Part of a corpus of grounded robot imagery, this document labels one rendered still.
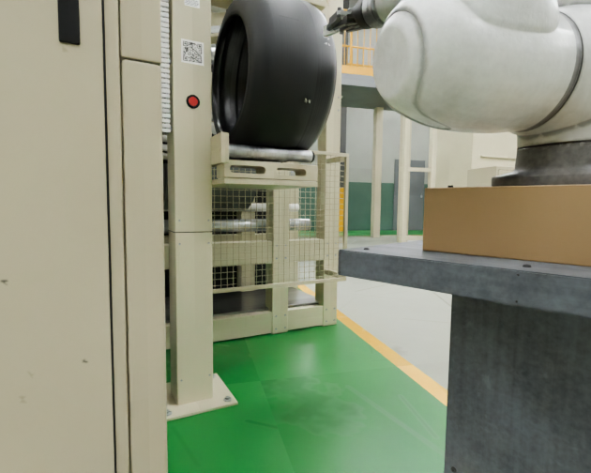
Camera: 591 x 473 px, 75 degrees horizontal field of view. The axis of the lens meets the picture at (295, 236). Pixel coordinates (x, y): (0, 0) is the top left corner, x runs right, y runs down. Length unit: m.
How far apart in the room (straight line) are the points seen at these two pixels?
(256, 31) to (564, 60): 0.98
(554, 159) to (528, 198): 0.10
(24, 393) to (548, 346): 0.66
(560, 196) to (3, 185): 0.65
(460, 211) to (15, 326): 0.59
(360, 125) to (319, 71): 10.35
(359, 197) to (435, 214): 10.91
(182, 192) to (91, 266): 0.86
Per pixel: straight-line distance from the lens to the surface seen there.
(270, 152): 1.40
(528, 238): 0.57
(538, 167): 0.66
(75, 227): 0.55
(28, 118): 0.56
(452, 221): 0.60
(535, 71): 0.55
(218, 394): 1.58
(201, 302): 1.43
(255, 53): 1.36
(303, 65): 1.37
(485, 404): 0.68
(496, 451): 0.71
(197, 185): 1.39
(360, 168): 11.56
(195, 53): 1.47
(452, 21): 0.50
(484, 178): 5.81
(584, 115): 0.64
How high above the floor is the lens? 0.72
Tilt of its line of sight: 5 degrees down
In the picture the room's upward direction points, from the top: 1 degrees clockwise
